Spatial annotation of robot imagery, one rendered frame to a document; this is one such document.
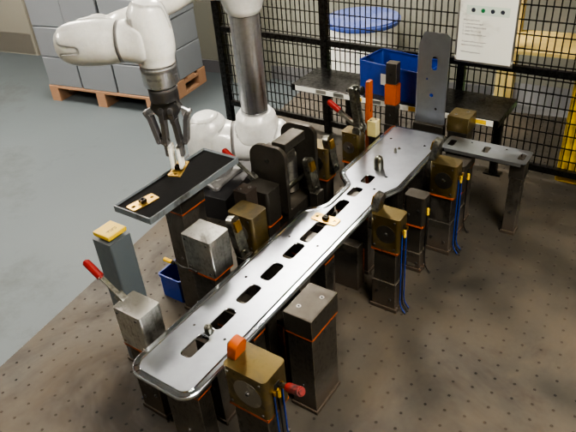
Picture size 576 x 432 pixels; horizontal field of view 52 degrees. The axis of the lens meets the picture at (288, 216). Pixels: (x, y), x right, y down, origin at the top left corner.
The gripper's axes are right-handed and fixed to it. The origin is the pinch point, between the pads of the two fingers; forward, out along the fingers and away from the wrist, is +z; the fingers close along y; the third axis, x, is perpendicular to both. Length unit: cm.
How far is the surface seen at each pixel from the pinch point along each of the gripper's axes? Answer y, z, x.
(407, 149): 63, 25, 51
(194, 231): 7.8, 13.2, -16.4
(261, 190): 20.3, 16.4, 9.0
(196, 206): 3.4, 16.0, -0.7
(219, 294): 16.0, 24.2, -28.3
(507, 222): 99, 50, 45
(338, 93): 35, 22, 96
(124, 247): -8.2, 13.1, -24.6
